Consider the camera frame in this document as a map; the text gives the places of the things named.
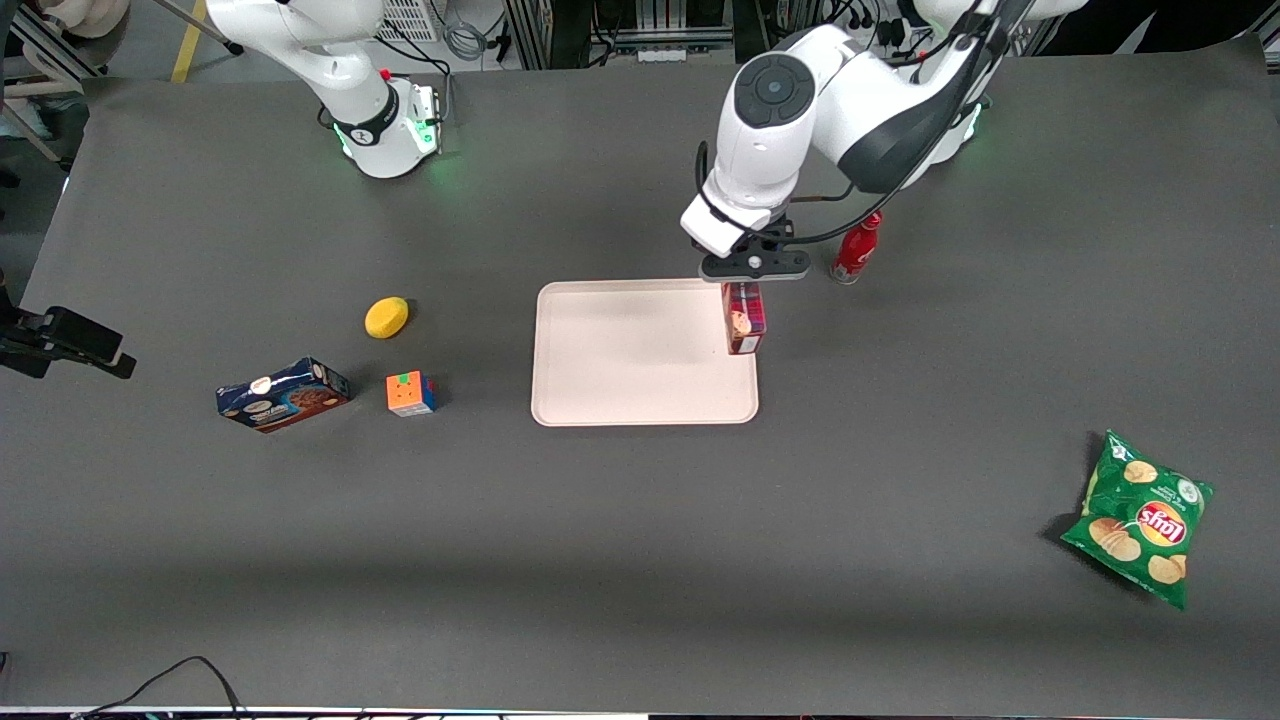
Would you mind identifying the green chips bag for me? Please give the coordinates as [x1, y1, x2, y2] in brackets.
[1060, 430, 1215, 611]

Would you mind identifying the black tripod leg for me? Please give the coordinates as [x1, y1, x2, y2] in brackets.
[150, 0, 244, 56]

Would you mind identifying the grey coiled cable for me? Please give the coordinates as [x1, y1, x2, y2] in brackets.
[442, 18, 489, 63]

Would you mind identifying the black clamp device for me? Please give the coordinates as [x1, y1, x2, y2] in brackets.
[0, 305, 138, 380]

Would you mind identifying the white power strip with plugs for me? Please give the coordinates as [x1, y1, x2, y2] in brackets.
[843, 5, 906, 51]

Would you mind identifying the yellow toy lemon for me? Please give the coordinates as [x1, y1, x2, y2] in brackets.
[364, 296, 410, 340]

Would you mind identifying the red cookie box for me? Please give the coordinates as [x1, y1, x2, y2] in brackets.
[721, 281, 770, 357]

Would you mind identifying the aluminium frame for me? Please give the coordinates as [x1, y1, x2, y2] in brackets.
[0, 10, 106, 96]

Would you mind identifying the colourful puzzle cube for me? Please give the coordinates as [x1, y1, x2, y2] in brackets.
[386, 371, 438, 418]

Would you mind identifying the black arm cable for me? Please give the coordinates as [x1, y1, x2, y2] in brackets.
[693, 0, 1011, 246]

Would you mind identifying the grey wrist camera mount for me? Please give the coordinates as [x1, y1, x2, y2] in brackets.
[698, 222, 813, 283]

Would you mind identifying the white mesh basket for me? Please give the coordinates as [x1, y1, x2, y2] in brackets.
[378, 0, 442, 43]

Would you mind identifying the black base cable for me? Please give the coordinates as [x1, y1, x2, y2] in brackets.
[375, 25, 453, 131]

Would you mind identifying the red soda bottle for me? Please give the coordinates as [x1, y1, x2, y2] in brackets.
[830, 210, 884, 286]

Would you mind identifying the beige plastic tray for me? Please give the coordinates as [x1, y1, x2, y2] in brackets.
[530, 278, 760, 427]

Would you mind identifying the blue cookie box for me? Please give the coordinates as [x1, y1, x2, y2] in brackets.
[215, 357, 351, 434]

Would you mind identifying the beige round object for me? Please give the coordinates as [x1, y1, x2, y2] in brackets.
[55, 0, 131, 39]

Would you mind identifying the black looped cable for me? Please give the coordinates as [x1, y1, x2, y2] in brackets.
[75, 655, 246, 720]

